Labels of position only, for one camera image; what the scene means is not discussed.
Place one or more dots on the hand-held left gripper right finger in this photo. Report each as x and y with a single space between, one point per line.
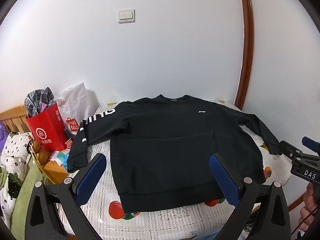
222 177

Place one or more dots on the white light switch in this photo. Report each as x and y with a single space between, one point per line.
126 16

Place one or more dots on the beaded gourd pendant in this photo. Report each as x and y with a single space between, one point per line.
37 150

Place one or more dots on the white floral blanket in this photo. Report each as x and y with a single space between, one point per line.
12 152

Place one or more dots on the wooden nightstand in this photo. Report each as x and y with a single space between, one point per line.
53 171

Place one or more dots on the person's right hand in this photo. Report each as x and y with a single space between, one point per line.
311 205

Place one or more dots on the brown wooden door frame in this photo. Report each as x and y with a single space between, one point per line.
246 42

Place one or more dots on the purple cloth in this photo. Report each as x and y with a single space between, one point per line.
2 135

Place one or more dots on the wooden headboard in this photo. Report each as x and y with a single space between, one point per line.
12 117

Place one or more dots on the white plastic bag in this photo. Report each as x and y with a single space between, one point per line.
75 105

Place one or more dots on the grey plaid cloth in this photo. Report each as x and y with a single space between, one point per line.
40 100

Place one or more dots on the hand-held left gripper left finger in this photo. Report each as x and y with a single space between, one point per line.
91 175

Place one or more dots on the fruit print tablecloth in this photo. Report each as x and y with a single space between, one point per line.
160 220

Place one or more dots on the red paper bag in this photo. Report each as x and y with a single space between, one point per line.
47 130

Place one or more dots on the green cloth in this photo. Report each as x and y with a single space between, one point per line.
25 187

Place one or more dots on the small light blue packets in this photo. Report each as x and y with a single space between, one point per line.
61 158

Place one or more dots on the black sweatshirt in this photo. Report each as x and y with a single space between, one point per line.
172 142

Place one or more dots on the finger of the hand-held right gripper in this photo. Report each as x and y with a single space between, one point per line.
290 148
311 145

